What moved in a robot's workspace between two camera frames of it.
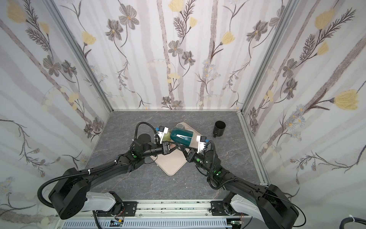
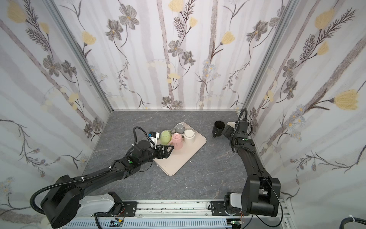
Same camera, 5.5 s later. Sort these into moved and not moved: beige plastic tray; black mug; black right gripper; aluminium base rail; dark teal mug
Moved: dark teal mug; black right gripper
Not moved: black mug; aluminium base rail; beige plastic tray
